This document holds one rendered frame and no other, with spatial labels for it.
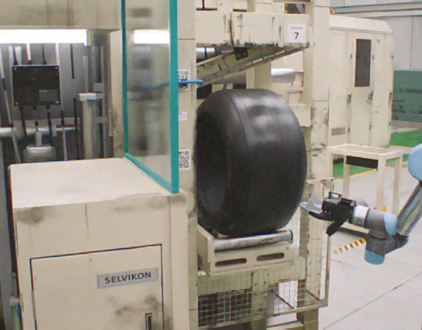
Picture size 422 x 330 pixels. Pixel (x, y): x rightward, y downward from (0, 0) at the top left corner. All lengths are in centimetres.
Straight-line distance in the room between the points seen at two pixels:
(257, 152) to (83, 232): 83
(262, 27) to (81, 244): 142
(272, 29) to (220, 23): 24
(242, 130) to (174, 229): 70
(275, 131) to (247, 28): 58
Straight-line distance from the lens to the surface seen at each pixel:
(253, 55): 254
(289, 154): 198
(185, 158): 203
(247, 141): 192
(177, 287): 139
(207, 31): 231
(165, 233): 133
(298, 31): 249
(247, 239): 212
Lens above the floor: 157
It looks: 11 degrees down
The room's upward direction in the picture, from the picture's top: straight up
